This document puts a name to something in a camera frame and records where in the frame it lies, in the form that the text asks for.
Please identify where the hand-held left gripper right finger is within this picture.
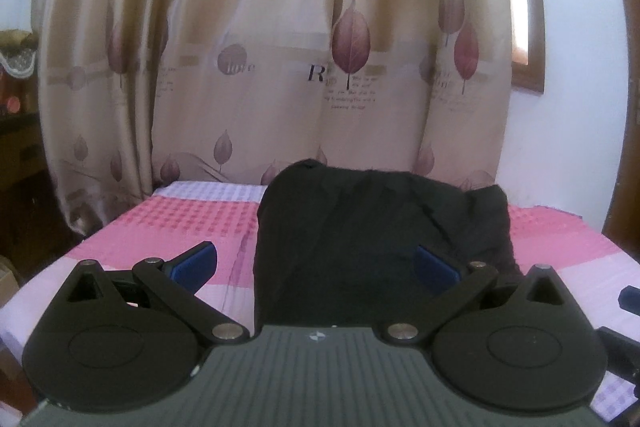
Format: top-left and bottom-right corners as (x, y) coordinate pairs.
(385, 244), (569, 349)

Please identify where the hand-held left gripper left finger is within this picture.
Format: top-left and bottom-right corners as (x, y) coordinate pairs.
(64, 242), (249, 348)

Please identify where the black garment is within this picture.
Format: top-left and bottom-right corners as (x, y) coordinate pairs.
(252, 159), (522, 339)

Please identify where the pink checked bedsheet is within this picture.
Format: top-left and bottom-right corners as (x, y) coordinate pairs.
(0, 179), (640, 427)

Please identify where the brown wooden door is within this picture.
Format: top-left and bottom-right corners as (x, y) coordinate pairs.
(600, 0), (640, 238)

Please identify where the wooden cabinet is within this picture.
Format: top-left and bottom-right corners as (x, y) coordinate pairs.
(0, 79), (56, 298)

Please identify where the beige leaf print curtain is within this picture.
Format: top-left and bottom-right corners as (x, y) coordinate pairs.
(32, 0), (517, 238)

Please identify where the white lace cloth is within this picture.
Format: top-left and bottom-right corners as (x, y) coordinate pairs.
(0, 29), (39, 81)

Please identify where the wooden window frame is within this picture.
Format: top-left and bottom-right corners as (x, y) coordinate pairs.
(500, 0), (546, 96)

